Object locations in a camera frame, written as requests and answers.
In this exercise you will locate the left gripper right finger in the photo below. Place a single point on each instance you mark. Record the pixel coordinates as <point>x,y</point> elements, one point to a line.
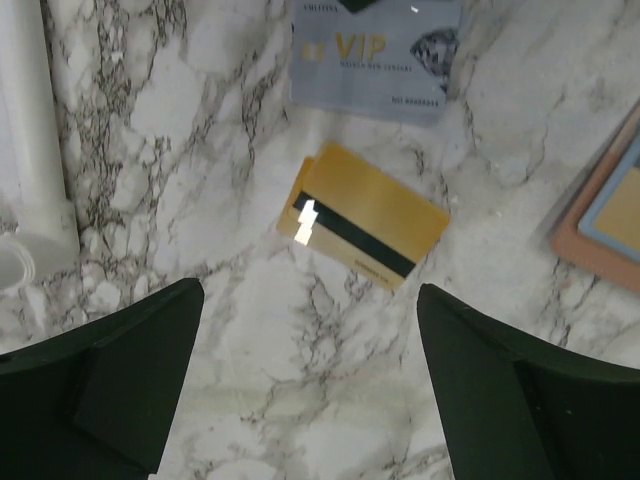
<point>513,406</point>

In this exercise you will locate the gold credit card stack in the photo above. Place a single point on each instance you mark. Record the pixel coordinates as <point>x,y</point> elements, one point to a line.
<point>343,207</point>

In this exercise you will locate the single gold card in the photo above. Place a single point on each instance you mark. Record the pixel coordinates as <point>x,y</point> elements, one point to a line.
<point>617,220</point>

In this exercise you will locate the white PVC pipe frame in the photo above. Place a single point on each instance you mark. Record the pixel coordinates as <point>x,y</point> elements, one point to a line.
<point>47,239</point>

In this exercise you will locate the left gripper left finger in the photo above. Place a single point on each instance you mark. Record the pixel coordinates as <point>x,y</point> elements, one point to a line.
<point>98,401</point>

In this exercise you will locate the pink leather card holder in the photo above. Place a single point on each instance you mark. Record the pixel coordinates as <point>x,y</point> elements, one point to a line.
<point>573,238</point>

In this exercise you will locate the silver VIP card stack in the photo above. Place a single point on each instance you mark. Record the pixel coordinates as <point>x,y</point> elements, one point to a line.
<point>390,60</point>

